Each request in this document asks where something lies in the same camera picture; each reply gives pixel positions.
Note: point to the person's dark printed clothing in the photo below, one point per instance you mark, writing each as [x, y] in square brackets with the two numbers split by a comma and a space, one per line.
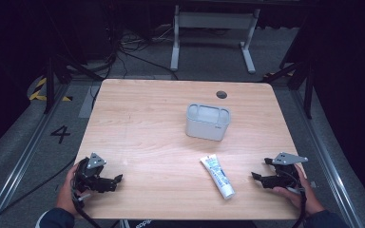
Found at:
[142, 223]

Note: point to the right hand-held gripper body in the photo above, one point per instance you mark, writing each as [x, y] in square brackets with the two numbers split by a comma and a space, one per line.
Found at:
[285, 173]

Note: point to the person's left hand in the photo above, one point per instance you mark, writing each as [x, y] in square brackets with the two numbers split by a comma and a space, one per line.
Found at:
[64, 193]

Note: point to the person's right hand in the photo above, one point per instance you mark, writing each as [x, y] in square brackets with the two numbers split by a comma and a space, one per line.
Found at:
[307, 198]

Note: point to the aluminium floor rail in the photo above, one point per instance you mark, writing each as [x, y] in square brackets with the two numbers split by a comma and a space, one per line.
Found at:
[22, 161]
[326, 158]

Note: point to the yellow black floor tape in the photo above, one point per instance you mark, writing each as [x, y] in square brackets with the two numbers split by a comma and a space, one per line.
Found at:
[38, 91]

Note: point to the grey plastic storage holder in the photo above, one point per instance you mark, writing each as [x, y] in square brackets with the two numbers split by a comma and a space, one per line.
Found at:
[207, 125]

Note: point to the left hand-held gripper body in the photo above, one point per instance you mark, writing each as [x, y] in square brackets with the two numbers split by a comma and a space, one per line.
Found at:
[90, 174]

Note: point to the white metal stand frame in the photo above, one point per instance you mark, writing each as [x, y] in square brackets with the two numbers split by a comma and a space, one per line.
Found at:
[215, 20]

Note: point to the white toothpaste tube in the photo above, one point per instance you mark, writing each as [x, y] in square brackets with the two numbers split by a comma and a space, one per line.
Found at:
[218, 177]

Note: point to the black tripod stand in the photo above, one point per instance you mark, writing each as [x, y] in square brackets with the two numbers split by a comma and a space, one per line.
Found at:
[49, 82]
[309, 88]

